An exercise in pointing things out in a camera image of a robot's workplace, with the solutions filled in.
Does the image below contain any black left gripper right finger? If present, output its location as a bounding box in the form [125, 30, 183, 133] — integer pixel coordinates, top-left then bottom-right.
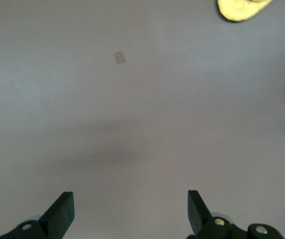
[185, 190, 285, 239]

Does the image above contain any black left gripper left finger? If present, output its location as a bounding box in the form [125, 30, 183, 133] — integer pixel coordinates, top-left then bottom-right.
[0, 191, 75, 239]

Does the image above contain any small square tape patch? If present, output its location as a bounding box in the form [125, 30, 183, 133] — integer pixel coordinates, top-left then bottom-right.
[114, 50, 127, 66]

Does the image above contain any yellow quilted oven mitt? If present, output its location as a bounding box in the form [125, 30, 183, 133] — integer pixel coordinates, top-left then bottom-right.
[216, 0, 276, 23]

